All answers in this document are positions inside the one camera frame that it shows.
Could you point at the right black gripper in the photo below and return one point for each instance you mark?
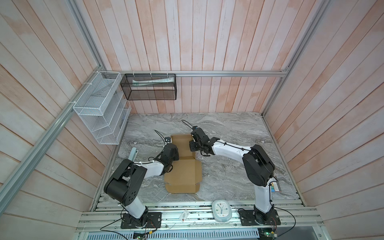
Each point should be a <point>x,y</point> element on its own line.
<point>191,146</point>

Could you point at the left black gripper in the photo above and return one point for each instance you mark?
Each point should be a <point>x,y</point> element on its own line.
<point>176,157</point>

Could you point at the brown cardboard box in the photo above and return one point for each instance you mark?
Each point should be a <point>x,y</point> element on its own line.
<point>186,175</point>

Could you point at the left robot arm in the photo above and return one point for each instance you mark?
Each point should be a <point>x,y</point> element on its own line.
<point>125,183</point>

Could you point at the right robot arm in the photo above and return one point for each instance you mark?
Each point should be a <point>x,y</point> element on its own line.
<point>258,165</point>

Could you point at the light blue small device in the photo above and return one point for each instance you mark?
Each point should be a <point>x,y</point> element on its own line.
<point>133,154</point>

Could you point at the white paper tag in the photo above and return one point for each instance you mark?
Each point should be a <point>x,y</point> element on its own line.
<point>184,215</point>

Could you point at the white round clock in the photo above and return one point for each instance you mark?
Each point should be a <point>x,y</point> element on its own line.
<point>222,211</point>

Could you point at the paper in black basket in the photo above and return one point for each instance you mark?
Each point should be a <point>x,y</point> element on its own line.
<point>154,82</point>

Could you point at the colourful marker pack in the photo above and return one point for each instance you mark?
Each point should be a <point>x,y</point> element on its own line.
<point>275,186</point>

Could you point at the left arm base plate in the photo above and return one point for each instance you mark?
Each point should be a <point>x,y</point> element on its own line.
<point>147,220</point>

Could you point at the black wire mesh basket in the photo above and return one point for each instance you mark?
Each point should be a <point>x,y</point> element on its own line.
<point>149,93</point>

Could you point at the white wire mesh shelf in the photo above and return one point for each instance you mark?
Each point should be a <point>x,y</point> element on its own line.
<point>103,109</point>

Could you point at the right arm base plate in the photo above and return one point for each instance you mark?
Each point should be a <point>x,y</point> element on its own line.
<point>257,218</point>

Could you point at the aluminium rail front frame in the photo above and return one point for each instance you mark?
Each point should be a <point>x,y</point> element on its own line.
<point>296,220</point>

